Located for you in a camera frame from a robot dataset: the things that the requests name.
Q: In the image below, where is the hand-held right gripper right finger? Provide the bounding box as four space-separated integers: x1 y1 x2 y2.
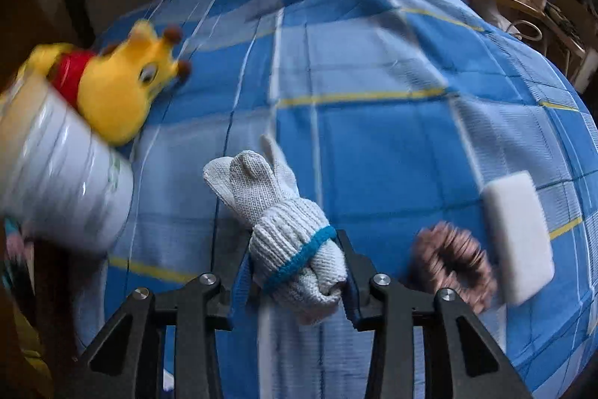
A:
334 230 533 399

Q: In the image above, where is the white cable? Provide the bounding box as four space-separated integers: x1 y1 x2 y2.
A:
502 20 543 42

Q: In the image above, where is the white sponge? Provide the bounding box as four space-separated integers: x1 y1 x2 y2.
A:
481 171 556 305

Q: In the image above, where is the white metal can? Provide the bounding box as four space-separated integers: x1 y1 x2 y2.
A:
0 79 135 255

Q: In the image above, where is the yellow plush toy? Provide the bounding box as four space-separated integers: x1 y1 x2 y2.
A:
25 20 192 147

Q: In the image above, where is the colourful printed cloth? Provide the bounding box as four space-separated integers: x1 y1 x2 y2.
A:
0 217 33 288

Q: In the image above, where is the wooden shelf unit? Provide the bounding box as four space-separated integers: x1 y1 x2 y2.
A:
546 0 589 91

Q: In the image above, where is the white knit glove blue band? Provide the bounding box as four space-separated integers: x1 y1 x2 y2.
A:
203 135 349 326

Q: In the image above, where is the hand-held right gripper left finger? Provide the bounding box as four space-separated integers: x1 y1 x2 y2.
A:
70 235 257 399

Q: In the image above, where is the blue checkered blanket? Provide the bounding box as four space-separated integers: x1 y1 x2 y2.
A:
75 0 598 399

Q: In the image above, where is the pink brown scrunchie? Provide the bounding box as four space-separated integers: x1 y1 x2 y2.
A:
410 221 498 313

